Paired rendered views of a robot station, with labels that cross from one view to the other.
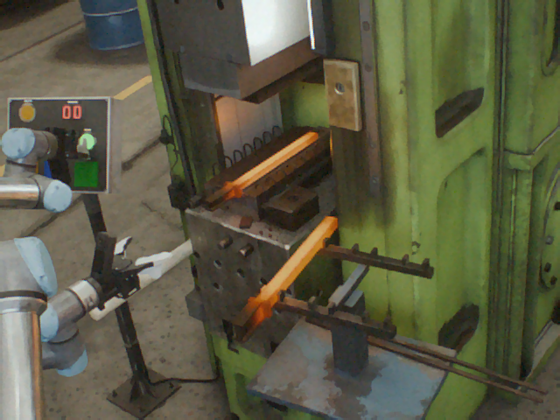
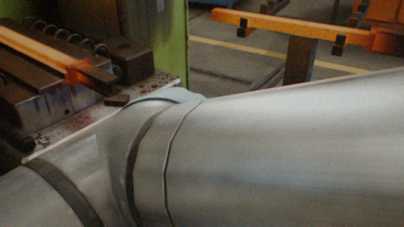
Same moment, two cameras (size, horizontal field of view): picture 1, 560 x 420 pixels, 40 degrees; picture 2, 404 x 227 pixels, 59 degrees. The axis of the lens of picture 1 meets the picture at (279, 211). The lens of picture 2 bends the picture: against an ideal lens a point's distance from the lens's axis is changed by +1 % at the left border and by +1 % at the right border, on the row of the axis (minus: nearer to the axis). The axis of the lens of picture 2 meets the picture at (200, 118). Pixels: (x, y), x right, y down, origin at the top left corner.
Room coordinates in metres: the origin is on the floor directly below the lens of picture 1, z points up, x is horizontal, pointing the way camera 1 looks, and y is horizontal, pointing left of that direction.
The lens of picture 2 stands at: (1.65, 0.72, 1.29)
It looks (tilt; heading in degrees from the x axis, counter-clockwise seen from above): 34 degrees down; 266
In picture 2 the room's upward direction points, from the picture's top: straight up
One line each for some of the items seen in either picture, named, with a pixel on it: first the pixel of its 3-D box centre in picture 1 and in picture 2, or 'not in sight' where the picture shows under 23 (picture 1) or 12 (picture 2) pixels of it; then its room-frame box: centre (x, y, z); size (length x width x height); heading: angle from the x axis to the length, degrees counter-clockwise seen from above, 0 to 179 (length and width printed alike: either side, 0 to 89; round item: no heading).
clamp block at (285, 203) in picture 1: (294, 208); (124, 59); (1.78, -0.04, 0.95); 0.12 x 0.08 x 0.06; 137
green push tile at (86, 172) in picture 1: (87, 174); not in sight; (2.03, 0.54, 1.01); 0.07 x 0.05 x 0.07; 72
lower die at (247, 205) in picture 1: (277, 166); (14, 63); (2.01, -0.01, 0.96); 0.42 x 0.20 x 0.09; 137
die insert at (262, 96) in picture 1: (282, 72); not in sight; (2.02, -0.06, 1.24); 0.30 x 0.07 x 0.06; 137
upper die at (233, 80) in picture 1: (262, 48); not in sight; (2.01, -0.01, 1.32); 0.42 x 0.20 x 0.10; 137
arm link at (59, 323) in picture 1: (56, 317); not in sight; (1.40, 0.53, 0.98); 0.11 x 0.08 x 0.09; 137
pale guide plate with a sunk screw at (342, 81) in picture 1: (343, 94); not in sight; (1.74, -0.19, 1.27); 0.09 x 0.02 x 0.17; 47
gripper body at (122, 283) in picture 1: (110, 281); not in sight; (1.51, 0.42, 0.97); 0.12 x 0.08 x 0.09; 137
